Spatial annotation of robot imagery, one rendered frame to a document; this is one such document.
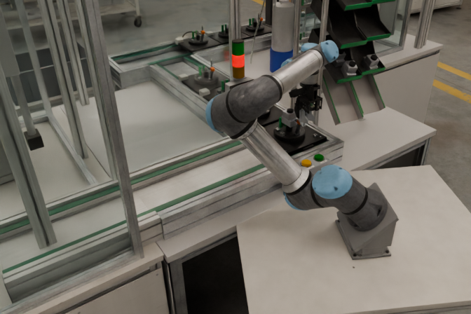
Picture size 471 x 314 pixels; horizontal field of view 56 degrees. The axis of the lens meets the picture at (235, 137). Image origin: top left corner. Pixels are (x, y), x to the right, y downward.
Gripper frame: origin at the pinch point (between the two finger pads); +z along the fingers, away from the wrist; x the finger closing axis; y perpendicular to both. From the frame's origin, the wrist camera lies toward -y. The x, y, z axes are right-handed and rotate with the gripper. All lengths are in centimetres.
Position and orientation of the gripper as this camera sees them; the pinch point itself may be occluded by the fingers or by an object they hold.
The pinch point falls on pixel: (302, 123)
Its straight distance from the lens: 191.3
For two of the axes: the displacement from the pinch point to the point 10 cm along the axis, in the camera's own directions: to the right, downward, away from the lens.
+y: 5.5, 4.2, -7.2
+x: 8.3, -3.0, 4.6
